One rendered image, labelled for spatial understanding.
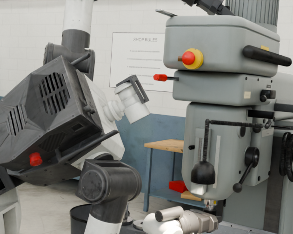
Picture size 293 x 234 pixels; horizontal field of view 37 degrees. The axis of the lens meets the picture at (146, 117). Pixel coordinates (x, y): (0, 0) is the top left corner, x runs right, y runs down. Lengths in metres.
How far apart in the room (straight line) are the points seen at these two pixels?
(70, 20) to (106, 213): 0.61
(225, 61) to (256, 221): 0.85
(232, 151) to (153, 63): 5.13
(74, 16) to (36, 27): 6.59
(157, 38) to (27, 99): 5.37
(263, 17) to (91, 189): 0.92
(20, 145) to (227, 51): 0.62
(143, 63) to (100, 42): 0.87
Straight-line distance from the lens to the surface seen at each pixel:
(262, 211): 1.91
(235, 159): 1.45
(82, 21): 1.43
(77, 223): 3.44
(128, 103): 1.26
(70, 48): 1.39
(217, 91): 1.38
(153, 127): 6.49
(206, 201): 1.55
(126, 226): 1.71
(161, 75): 1.33
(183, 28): 1.34
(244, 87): 1.37
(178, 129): 6.30
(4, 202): 1.52
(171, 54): 1.35
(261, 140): 1.61
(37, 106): 1.17
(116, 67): 6.85
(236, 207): 1.94
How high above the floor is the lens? 1.69
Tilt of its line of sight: 5 degrees down
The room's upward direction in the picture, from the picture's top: 4 degrees clockwise
